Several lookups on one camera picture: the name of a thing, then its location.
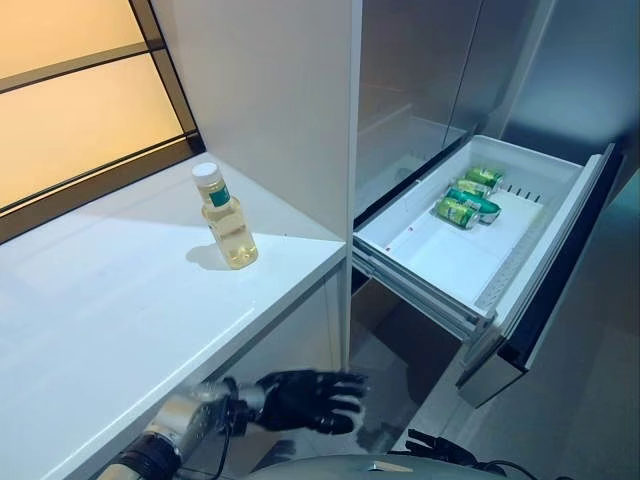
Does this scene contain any white cabinet side panel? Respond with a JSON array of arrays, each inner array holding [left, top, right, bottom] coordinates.
[[149, 0, 364, 374]]

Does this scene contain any stainless steel fridge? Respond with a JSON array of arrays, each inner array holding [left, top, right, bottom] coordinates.
[[349, 0, 640, 409]]

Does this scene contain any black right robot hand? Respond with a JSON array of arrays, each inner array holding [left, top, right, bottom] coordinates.
[[403, 428, 482, 480]]

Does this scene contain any green drink can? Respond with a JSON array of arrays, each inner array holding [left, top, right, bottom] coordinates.
[[433, 196, 482, 231], [464, 167, 506, 191], [445, 180, 502, 214]]

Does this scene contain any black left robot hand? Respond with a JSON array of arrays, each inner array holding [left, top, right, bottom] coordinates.
[[253, 368, 370, 449]]

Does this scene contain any grey robot torso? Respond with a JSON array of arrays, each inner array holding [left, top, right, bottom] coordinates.
[[249, 465, 506, 480]]

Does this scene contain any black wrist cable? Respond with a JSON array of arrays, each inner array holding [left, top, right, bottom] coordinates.
[[184, 399, 251, 480]]

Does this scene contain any white fridge drawer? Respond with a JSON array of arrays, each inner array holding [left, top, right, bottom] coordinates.
[[352, 134, 626, 409]]

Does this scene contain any black framed window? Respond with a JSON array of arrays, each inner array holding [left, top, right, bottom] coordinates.
[[0, 0, 209, 246]]

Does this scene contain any clear bottle of yellow drink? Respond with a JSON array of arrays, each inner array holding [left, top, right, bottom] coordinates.
[[191, 162, 260, 270]]

